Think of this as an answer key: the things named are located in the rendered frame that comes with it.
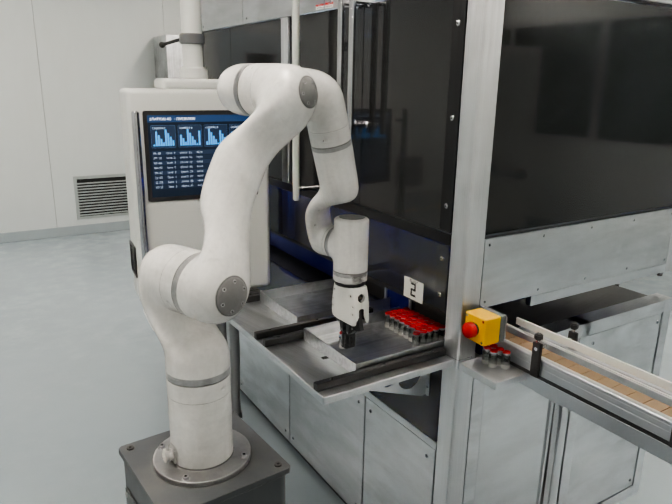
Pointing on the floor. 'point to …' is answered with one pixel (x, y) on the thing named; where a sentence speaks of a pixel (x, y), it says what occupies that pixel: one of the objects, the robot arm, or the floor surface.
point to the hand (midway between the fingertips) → (348, 339)
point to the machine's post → (467, 237)
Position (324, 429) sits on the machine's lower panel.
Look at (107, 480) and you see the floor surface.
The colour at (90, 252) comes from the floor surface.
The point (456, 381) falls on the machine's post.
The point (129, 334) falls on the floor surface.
